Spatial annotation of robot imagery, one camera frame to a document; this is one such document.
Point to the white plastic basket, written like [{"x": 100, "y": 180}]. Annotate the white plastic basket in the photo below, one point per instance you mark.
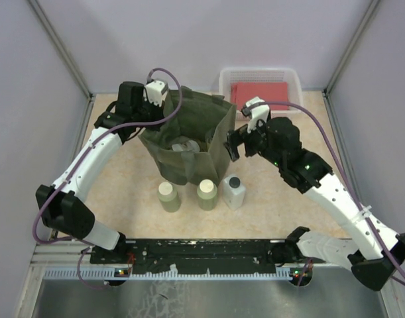
[{"x": 230, "y": 76}]

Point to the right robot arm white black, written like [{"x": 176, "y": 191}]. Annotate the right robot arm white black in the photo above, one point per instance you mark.
[{"x": 372, "y": 252}]

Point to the green bottle beige cap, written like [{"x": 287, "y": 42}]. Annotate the green bottle beige cap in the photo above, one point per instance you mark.
[
  {"x": 168, "y": 197},
  {"x": 207, "y": 195}
]

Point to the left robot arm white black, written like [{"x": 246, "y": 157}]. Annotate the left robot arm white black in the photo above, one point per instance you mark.
[{"x": 62, "y": 204}]

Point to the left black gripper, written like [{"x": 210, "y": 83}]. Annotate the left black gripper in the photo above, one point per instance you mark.
[{"x": 160, "y": 112}]

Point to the amber bottle white cap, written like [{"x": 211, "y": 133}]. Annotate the amber bottle white cap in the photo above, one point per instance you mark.
[{"x": 186, "y": 146}]

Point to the white square bottle black cap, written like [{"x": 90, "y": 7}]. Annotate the white square bottle black cap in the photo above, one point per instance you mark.
[{"x": 233, "y": 192}]

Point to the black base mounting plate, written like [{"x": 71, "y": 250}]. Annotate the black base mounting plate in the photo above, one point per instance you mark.
[{"x": 192, "y": 257}]

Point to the red folded cloth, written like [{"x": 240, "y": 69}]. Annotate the red folded cloth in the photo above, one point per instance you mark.
[{"x": 242, "y": 92}]

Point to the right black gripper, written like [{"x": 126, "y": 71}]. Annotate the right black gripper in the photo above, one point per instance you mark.
[{"x": 235, "y": 137}]

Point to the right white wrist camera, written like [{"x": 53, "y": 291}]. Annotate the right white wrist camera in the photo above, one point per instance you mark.
[{"x": 256, "y": 110}]

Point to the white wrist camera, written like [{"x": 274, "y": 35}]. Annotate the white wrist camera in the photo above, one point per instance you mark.
[
  {"x": 256, "y": 110},
  {"x": 155, "y": 92}
]

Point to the aluminium front rail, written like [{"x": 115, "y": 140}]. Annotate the aluminium front rail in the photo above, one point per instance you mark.
[{"x": 66, "y": 260}]

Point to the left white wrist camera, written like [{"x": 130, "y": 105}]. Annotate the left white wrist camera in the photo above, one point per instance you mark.
[{"x": 155, "y": 92}]

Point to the green canvas bag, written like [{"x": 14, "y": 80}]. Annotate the green canvas bag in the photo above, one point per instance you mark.
[{"x": 203, "y": 118}]

